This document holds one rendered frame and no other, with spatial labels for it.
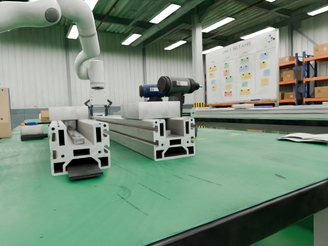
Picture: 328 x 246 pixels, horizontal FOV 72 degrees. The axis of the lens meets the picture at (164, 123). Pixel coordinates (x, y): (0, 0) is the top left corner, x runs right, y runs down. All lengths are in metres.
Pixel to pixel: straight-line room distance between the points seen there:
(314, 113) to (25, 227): 1.89
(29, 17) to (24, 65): 11.34
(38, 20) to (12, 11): 0.09
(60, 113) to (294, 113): 1.71
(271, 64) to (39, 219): 3.56
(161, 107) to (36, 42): 12.24
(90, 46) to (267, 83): 2.85
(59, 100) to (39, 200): 12.03
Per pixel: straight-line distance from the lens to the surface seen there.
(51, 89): 12.33
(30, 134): 1.07
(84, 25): 1.23
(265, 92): 3.70
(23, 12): 1.13
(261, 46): 3.83
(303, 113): 2.00
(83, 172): 0.39
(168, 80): 0.76
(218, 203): 0.27
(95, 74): 1.40
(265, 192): 0.32
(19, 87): 12.31
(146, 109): 0.53
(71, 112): 0.75
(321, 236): 0.70
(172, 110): 0.56
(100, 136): 0.44
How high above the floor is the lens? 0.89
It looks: 3 degrees down
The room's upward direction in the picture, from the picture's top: 2 degrees counter-clockwise
